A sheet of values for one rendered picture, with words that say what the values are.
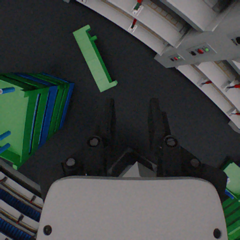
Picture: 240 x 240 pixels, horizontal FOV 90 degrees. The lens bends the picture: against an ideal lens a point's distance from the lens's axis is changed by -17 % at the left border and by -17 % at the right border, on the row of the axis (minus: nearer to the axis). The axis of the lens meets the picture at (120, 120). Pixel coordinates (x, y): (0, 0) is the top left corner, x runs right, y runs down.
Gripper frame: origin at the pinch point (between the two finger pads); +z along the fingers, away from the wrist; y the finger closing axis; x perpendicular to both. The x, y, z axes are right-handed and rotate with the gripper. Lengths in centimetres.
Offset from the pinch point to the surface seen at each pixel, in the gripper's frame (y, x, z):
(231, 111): 57, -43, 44
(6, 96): -45, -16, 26
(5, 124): -48, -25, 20
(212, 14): 18.2, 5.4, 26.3
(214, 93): 45, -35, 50
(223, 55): 23.2, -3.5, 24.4
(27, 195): -78, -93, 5
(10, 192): -87, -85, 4
